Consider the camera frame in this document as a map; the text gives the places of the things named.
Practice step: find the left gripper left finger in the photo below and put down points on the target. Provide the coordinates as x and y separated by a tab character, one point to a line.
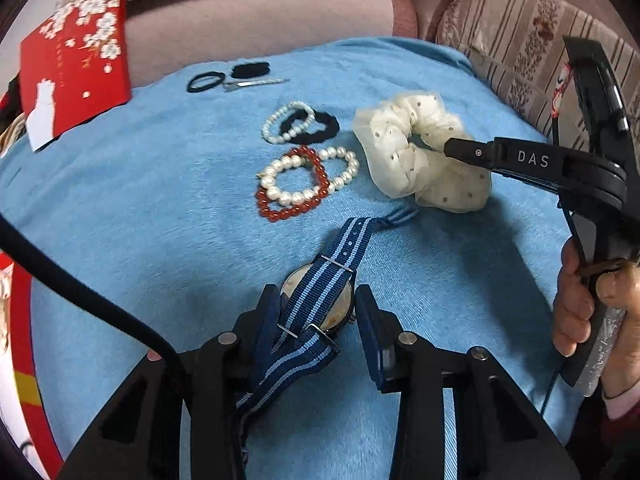
136	435

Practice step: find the finger of the right gripper marked das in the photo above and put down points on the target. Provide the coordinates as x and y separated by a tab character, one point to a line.
549	167

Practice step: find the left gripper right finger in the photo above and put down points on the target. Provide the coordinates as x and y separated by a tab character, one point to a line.
498	433

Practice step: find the cream dotted organza scrunchie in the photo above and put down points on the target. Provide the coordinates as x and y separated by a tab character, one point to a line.
404	140

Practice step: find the blue striped strap watch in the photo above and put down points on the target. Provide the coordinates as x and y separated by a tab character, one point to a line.
291	343

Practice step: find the red jewelry box tray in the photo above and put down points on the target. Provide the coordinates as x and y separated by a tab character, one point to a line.
20	392

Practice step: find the right hand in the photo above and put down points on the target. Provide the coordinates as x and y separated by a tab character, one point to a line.
572	309

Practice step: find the striped floral cushion right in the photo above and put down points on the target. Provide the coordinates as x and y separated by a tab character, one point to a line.
517	48

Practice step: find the blue towel bedspread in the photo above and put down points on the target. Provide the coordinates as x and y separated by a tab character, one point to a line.
152	205

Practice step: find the small black scrunchie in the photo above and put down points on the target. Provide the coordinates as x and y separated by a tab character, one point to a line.
250	70

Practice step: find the silver hair clip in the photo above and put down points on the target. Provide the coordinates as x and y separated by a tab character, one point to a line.
237	85

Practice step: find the dark clothes pile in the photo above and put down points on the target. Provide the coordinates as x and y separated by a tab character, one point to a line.
12	116

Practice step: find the red floral box lid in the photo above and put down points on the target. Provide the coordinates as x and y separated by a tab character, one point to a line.
73	67

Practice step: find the pink sofa backrest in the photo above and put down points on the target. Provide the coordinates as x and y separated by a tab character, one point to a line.
163	36

